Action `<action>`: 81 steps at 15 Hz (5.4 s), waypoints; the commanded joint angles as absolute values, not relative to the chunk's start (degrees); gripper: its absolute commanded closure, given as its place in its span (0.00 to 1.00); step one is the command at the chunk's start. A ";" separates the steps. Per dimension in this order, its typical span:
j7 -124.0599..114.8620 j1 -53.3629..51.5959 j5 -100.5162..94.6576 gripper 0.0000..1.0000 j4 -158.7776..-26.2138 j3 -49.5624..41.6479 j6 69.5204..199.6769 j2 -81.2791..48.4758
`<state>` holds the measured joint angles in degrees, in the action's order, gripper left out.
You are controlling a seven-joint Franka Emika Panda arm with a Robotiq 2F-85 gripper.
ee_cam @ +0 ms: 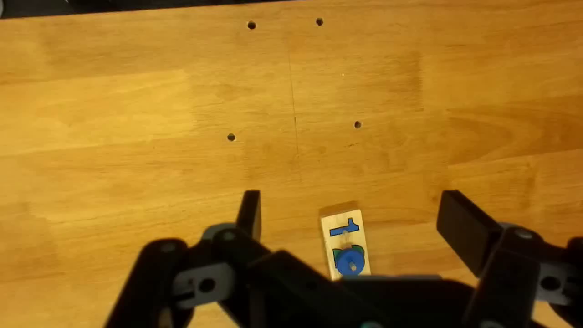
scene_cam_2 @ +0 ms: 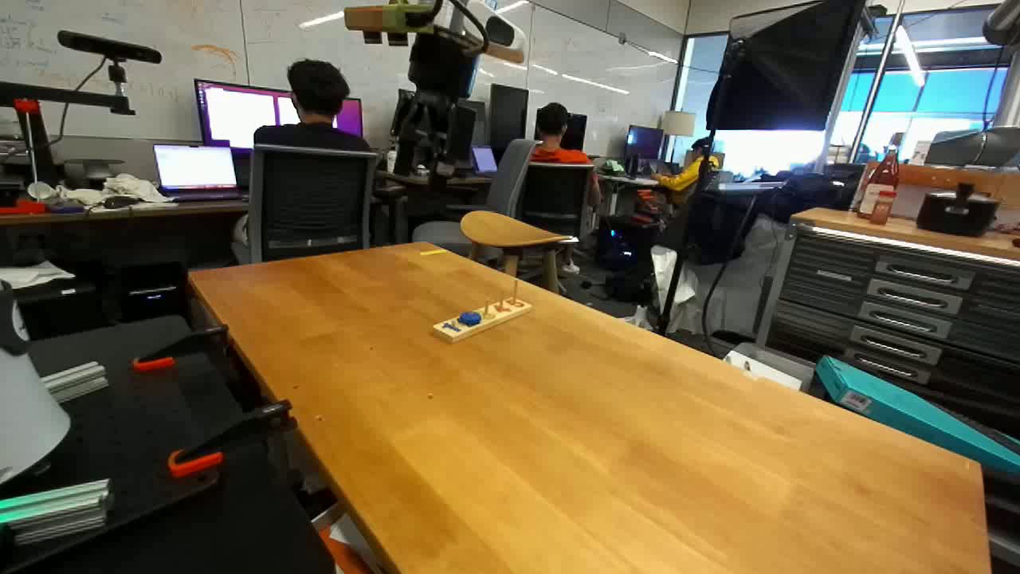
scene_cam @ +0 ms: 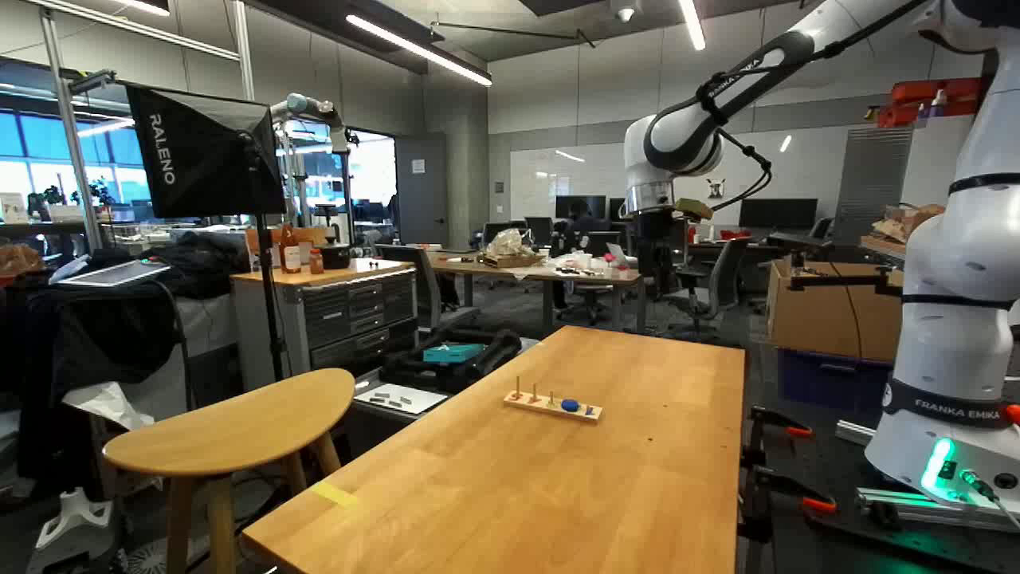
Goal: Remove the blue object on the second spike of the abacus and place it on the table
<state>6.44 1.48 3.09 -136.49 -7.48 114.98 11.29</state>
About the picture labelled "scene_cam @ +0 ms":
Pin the wooden half-round stool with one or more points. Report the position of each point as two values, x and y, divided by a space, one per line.
235 424

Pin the red storage cases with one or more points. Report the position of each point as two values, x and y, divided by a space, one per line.
928 99

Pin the blue storage bin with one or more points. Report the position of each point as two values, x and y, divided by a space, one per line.
830 381

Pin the wide black computer monitor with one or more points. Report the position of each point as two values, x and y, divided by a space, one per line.
779 212

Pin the blue abacus disc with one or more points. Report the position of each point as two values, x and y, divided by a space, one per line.
573 407

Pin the long wooden work table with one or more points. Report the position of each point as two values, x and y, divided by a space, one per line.
532 274

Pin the black softbox light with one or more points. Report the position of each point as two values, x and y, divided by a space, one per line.
208 155

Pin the white flat box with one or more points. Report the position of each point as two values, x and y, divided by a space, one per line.
401 395

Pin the silver laptop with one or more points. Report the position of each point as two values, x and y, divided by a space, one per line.
112 271

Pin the yellow tape strip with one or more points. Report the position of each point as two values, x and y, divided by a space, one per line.
337 495

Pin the grey door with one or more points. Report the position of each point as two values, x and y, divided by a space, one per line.
423 188

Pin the grey office chair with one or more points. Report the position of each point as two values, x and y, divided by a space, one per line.
714 279

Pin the aluminium rail piece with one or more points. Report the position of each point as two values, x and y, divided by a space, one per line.
850 427
902 503

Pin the teal case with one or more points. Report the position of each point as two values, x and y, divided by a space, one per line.
455 355

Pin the white plastic floor object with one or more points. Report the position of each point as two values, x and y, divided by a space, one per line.
73 526

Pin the red orange bottle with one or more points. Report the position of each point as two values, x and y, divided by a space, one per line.
300 249

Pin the beige crumpled bag pile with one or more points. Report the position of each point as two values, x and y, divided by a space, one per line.
513 248

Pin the metal pole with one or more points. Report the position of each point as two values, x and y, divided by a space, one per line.
73 129

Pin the cardboard scraps pile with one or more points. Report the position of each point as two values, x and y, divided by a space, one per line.
902 226

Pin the black bag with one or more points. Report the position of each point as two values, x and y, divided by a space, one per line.
467 371

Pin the large cardboard box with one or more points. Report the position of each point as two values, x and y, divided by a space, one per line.
830 319

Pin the long ceiling light strip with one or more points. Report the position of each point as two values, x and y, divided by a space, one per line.
420 49

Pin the tan wrist mount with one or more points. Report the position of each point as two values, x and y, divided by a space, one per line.
693 209

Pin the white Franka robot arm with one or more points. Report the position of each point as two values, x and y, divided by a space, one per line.
957 274

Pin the black fabric pile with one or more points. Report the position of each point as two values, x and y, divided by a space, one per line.
96 339

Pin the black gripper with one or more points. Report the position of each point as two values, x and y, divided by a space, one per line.
657 237

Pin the white pink cloth pile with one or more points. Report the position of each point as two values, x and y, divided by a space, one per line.
589 267

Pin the wooden abacus base with spikes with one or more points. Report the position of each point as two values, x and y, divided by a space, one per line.
532 399

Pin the grey drawer cabinet wooden top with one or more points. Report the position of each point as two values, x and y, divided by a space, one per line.
339 319

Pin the white wall board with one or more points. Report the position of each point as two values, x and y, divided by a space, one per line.
562 181

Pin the black pot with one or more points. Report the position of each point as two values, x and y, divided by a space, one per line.
337 256

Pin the black light stand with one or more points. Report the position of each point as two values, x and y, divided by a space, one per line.
269 299

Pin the short ceiling light strip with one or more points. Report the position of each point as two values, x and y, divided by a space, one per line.
693 24

